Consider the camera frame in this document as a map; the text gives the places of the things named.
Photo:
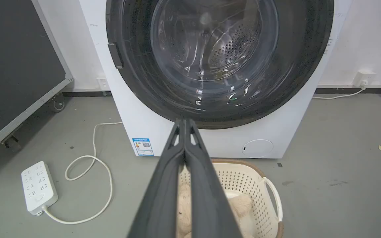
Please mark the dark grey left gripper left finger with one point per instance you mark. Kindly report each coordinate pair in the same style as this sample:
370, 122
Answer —
164, 198

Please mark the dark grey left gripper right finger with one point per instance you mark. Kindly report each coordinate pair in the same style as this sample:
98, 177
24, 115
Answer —
207, 198

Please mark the white front-load washing machine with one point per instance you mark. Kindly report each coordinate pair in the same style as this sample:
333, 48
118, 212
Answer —
137, 109

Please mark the round dark washing machine door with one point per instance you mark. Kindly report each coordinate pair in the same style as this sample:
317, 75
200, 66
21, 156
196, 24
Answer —
296, 66

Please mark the beige plush toy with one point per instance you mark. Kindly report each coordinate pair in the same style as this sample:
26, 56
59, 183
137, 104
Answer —
184, 211

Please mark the cream perforated laundry basket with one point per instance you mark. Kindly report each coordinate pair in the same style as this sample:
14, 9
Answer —
260, 198

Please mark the blue energy label sticker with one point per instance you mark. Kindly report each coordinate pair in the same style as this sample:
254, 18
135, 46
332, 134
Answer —
143, 146

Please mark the white power strip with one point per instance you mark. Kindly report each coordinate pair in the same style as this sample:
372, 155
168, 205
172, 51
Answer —
38, 186

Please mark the black flight case on wheels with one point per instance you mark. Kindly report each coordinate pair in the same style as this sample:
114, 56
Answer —
15, 66

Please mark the white wall outlet plate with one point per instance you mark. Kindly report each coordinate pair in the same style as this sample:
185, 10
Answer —
103, 83

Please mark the white wall socket with plug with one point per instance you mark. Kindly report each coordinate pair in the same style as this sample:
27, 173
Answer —
363, 78

